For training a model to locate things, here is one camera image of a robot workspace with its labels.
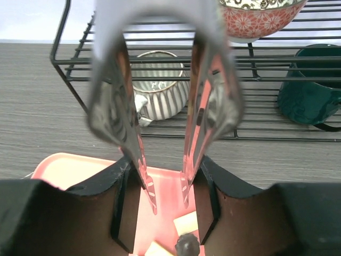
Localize striped ceramic cup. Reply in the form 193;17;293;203
131;50;190;127

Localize stainless steel tongs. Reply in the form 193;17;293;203
87;1;244;210

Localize dark green mug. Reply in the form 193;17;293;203
277;44;340;132

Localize pink tray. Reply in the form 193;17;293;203
31;153;199;255

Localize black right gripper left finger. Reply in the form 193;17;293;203
1;157;141;255

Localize black wire rack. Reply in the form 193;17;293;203
50;1;340;142

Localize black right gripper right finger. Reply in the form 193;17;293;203
193;157;340;255

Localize patterned ceramic bowl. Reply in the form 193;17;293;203
218;0;307;43

